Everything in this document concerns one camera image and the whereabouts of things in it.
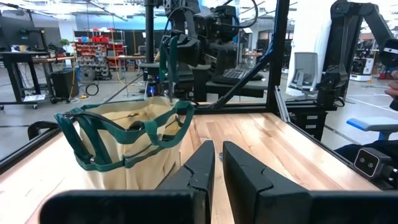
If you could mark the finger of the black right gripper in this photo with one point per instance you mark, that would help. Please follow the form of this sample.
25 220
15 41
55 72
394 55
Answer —
189 51

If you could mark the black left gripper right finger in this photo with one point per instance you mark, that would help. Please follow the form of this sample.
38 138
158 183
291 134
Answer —
248 186

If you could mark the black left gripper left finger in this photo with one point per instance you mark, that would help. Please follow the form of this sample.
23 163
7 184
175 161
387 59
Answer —
199 174

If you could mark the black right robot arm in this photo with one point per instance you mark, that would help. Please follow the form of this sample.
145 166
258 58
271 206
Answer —
183 18

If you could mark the black keyboard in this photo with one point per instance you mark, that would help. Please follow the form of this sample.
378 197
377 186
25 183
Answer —
236 75

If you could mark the black computer desk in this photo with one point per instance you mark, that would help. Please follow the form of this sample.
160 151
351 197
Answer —
236 88

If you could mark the black drawer unit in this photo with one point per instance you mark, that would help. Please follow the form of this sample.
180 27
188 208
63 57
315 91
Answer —
308 126

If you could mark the grey office chair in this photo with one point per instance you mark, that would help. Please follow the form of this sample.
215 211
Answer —
306 68

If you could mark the red parts bin shelf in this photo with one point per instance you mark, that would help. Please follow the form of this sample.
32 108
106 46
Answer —
93 53

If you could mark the small potted plant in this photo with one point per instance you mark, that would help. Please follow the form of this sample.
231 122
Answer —
64 42

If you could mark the black equipment case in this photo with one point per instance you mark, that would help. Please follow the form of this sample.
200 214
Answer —
63 84

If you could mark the person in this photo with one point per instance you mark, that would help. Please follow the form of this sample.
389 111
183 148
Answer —
382 149

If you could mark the blue padded chair armrest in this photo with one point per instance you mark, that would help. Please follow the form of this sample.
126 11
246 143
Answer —
373 124

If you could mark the white mobile robot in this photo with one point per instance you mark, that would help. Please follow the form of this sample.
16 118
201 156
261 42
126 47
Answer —
362 70

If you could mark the white paper sheet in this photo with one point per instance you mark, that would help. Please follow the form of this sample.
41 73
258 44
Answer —
34 98

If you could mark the dark computer monitor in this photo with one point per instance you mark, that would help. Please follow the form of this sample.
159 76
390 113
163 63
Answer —
15 34

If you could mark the black rolling work table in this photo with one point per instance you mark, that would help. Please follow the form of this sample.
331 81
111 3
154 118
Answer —
12 74

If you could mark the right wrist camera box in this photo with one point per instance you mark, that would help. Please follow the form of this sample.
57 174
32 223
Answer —
203 26

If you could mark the black aluminium frame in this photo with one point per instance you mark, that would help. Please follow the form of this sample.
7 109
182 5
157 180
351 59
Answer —
276 46

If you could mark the silver aluminium rail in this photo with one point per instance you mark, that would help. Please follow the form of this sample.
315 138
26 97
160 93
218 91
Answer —
281 105

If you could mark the black table-level camera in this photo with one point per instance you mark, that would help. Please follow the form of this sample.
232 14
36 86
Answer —
370 163

